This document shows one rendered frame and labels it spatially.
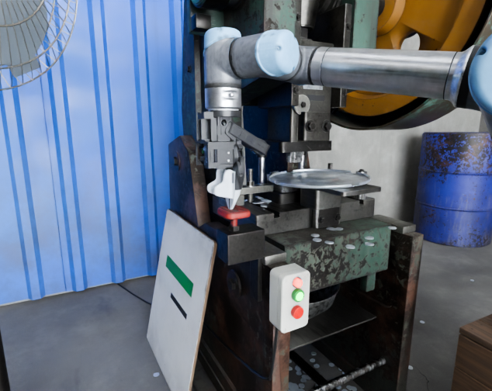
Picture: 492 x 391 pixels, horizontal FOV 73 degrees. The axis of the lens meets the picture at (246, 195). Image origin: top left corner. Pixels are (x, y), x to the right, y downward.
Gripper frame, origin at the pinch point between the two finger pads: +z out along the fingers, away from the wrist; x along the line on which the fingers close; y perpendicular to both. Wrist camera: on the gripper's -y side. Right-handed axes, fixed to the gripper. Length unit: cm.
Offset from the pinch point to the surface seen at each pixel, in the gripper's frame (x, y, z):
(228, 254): 3.1, 2.8, 10.6
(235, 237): 3.1, 1.1, 6.8
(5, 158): -135, 58, -1
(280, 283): 11.4, -5.3, 15.7
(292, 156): -21.1, -31.6, -7.4
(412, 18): -11, -70, -50
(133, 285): -129, 4, 77
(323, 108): -14.4, -37.6, -21.8
